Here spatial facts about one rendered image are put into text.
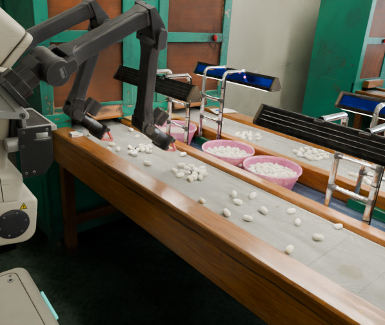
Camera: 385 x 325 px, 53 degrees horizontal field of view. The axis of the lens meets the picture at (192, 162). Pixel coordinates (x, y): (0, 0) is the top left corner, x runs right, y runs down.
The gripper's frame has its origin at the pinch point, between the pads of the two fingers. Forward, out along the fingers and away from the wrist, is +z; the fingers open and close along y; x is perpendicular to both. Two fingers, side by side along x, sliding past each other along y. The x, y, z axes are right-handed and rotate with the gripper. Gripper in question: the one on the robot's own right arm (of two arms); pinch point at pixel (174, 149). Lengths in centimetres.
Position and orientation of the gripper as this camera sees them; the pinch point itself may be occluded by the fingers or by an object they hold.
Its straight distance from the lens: 171.3
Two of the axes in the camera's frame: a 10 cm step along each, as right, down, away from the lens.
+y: -6.5, -3.3, 6.9
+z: 5.5, 4.3, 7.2
